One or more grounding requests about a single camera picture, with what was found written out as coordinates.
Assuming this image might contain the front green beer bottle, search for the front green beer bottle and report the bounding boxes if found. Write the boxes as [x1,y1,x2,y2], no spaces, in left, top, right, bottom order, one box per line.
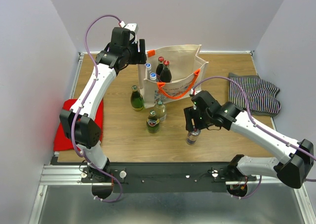
[146,110,159,134]

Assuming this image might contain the cola glass bottle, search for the cola glass bottle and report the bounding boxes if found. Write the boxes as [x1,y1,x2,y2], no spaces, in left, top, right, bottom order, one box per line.
[159,60,172,83]
[156,56,164,80]

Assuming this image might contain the clear glass soda bottle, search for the clear glass soda bottle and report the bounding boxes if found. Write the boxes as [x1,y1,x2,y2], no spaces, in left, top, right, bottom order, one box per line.
[154,100,167,122]

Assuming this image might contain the clear plastic water bottle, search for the clear plastic water bottle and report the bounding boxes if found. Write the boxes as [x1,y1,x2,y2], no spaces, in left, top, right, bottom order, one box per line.
[145,63,152,76]

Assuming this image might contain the striped folded cloth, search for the striped folded cloth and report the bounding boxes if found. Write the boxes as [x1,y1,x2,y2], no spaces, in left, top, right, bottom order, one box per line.
[228,73,281,117]

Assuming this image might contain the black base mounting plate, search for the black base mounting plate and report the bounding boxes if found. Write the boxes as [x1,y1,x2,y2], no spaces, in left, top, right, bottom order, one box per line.
[81,162,256,193]

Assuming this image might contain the beige canvas tote bag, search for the beige canvas tote bag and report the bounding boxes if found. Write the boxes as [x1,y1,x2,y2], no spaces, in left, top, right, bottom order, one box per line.
[138,45,208,108]

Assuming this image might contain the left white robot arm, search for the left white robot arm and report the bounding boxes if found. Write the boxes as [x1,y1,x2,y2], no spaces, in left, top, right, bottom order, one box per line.
[59,23,147,182]

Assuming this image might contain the green glass bottle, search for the green glass bottle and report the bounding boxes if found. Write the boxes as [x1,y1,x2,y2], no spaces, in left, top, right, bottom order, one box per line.
[130,85,144,111]

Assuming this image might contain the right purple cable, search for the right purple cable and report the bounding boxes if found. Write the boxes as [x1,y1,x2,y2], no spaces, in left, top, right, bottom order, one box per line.
[190,76,316,200]

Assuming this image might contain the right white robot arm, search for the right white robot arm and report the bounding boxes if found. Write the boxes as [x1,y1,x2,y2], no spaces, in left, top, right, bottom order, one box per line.
[184,90,315,189]

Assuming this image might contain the blue label water bottle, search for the blue label water bottle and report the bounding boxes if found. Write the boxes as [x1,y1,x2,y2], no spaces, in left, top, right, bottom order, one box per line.
[149,72,159,83]

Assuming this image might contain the red folded cloth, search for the red folded cloth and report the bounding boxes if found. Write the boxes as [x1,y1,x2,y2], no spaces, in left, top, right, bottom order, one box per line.
[53,98,104,151]

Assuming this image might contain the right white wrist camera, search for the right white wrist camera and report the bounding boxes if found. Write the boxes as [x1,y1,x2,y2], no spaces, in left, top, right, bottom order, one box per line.
[190,89,200,97]

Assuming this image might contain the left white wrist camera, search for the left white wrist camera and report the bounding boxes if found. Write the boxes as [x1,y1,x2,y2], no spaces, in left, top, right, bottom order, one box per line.
[119,21,138,44]

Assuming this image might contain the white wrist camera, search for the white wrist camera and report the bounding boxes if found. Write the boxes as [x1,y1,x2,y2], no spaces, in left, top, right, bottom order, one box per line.
[119,21,138,44]
[190,89,200,97]

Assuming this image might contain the red bull energy can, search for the red bull energy can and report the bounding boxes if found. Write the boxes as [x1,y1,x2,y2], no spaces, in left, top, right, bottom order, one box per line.
[186,129,200,145]

